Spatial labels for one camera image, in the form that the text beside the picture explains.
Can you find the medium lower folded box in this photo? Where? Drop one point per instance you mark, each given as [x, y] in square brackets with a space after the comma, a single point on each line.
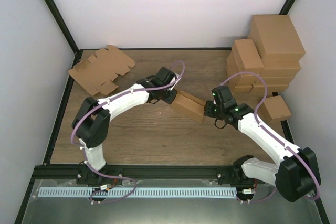
[232, 67]

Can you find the black aluminium frame rail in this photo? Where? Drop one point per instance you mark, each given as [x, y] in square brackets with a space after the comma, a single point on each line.
[138, 172]

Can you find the large top folded box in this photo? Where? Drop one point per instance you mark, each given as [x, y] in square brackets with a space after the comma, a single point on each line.
[276, 38]

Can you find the light blue slotted cable duct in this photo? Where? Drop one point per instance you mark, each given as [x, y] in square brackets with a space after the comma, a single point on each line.
[142, 192]

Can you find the medium bottom folded box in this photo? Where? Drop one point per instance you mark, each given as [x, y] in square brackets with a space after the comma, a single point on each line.
[242, 87]

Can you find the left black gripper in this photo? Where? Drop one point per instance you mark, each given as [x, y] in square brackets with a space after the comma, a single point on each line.
[169, 99]

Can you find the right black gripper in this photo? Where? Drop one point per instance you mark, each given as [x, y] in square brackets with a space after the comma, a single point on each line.
[208, 110]

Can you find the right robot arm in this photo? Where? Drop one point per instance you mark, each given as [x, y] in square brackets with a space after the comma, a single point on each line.
[294, 171]

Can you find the large bottom folded box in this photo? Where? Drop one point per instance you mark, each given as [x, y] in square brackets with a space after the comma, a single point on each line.
[260, 89]

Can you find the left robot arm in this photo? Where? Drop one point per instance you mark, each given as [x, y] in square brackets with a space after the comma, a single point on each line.
[91, 123]

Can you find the large folded box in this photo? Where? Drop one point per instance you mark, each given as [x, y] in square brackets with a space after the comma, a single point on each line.
[280, 69]
[277, 81]
[276, 38]
[260, 89]

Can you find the stack of cardboard blanks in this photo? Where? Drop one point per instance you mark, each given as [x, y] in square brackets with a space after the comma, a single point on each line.
[97, 72]

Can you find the small folded box right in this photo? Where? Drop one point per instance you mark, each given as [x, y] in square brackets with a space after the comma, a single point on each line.
[274, 109]

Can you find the medium folded box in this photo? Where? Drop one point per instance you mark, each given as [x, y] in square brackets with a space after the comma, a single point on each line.
[246, 56]
[242, 87]
[232, 67]

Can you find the cardboard box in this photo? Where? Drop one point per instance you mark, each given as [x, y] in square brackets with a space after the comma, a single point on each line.
[189, 106]

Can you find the medium top folded box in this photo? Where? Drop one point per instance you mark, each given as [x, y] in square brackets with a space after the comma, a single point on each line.
[246, 56]

